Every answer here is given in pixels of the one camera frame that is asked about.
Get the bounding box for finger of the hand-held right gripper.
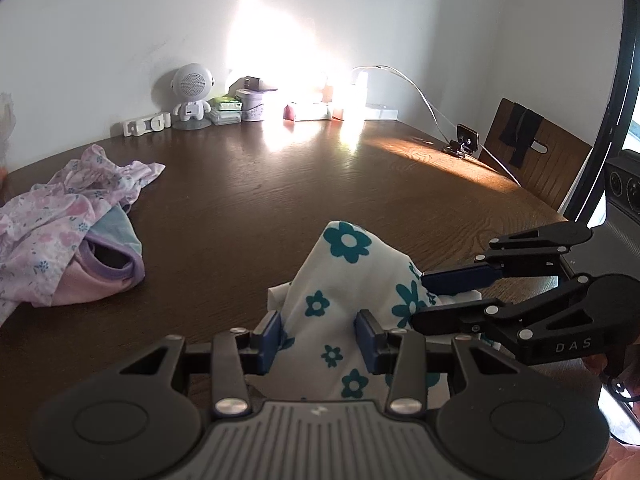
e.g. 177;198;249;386
421;227;562;296
412;275;592;345

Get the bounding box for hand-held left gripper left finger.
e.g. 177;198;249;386
117;310;284;419

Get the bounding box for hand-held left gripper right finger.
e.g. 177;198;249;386
354;309;523;417

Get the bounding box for white teal floral garment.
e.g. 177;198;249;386
266;219;502;402

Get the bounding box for black appliance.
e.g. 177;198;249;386
604;154;640;213

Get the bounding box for black phone holder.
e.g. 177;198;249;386
443;123;482;157

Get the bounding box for wooden chair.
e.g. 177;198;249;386
478;98;594;211

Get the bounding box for black cloth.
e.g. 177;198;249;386
497;102;545;169

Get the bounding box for lilac trimmed pastel garment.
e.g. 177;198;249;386
50;206;147;307

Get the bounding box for pink white box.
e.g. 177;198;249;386
283;101;334;122

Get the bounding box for green white packets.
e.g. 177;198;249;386
207;95;245;126

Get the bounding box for purple floral garment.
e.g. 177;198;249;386
0;143;167;328

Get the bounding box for white robot speaker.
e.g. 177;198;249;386
167;62;217;132

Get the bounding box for white cables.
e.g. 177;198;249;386
351;64;522;187

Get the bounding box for black door frame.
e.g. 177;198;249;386
562;0;640;223

